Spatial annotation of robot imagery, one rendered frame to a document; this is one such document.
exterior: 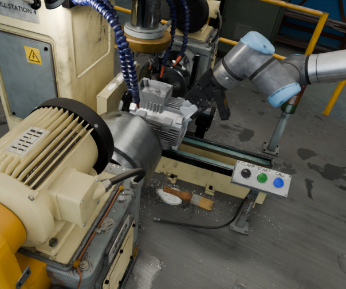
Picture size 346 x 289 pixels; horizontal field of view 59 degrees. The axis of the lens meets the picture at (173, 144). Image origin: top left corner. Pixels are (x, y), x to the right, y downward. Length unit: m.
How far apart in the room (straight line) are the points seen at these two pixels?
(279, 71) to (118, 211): 0.56
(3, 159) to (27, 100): 0.68
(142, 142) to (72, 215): 0.40
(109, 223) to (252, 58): 0.57
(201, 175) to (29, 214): 0.82
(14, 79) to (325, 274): 1.22
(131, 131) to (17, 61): 0.45
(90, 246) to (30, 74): 0.67
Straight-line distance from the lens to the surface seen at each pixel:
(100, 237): 0.64
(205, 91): 0.99
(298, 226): 1.27
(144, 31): 1.00
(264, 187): 0.97
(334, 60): 0.99
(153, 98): 1.09
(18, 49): 1.10
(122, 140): 0.84
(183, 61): 1.34
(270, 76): 0.89
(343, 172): 1.63
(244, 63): 0.90
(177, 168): 1.22
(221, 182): 1.22
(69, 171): 0.54
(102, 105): 1.07
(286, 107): 1.40
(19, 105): 1.23
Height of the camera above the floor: 1.70
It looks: 39 degrees down
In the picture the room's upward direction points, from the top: 10 degrees clockwise
